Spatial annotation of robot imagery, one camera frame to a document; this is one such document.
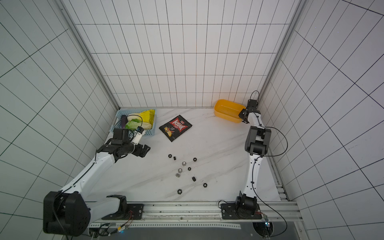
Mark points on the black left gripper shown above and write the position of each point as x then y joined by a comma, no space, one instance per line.
139,147

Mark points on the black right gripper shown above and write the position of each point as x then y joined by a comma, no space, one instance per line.
247,112

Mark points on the yellow plastic storage box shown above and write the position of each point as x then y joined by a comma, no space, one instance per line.
228,110

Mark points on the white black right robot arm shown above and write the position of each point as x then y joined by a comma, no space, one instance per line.
255,168

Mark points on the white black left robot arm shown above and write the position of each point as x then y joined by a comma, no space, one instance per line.
90,177

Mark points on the green toy cabbage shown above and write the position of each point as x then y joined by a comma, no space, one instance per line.
135,123

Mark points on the purple toy eggplant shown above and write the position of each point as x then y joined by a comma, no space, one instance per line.
123,121

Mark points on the yellow toy cabbage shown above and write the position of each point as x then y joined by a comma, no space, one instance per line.
146,116

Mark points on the black red snack bag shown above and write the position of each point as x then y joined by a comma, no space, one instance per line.
175,127

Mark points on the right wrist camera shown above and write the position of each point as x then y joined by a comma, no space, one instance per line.
252,104

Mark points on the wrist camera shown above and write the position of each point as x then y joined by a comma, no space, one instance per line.
139,132
252,104

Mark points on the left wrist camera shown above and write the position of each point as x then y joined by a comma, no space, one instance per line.
139,132

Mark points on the aluminium mounting rail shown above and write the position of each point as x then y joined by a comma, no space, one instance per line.
198,214

